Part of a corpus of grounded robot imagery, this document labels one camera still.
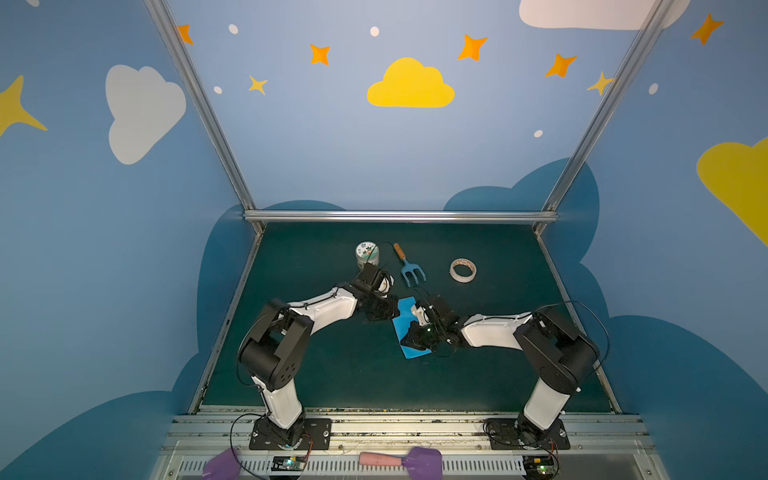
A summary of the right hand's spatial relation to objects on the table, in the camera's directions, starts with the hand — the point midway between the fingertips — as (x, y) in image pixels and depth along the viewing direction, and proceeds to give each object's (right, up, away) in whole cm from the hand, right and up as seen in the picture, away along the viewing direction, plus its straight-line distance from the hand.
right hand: (400, 340), depth 90 cm
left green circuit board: (-28, -25, -18) cm, 42 cm away
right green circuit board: (+33, -25, -18) cm, 45 cm away
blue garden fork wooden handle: (+1, +27, +21) cm, 34 cm away
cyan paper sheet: (+2, +7, +1) cm, 7 cm away
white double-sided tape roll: (+22, +18, +16) cm, 32 cm away
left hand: (+1, +8, 0) cm, 8 cm away
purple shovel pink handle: (+4, -23, -21) cm, 31 cm away
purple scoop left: (-43, -25, -19) cm, 53 cm away
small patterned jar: (-11, +27, +14) cm, 32 cm away
